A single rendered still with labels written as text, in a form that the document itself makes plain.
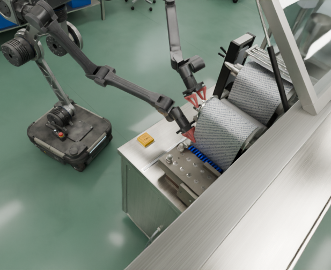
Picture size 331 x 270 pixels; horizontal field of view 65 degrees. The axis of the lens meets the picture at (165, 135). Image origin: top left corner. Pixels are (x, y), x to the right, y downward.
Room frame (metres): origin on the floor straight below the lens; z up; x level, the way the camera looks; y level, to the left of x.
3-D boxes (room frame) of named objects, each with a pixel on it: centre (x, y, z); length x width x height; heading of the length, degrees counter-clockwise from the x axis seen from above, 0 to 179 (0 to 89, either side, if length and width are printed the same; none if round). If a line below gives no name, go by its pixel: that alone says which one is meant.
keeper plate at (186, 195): (0.58, -0.15, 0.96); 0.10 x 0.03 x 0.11; 53
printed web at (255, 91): (0.94, -0.35, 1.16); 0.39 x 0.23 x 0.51; 143
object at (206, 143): (0.78, -0.23, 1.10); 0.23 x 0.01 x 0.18; 53
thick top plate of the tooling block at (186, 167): (0.66, -0.20, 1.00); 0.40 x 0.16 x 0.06; 53
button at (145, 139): (0.92, 0.11, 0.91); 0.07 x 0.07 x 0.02; 53
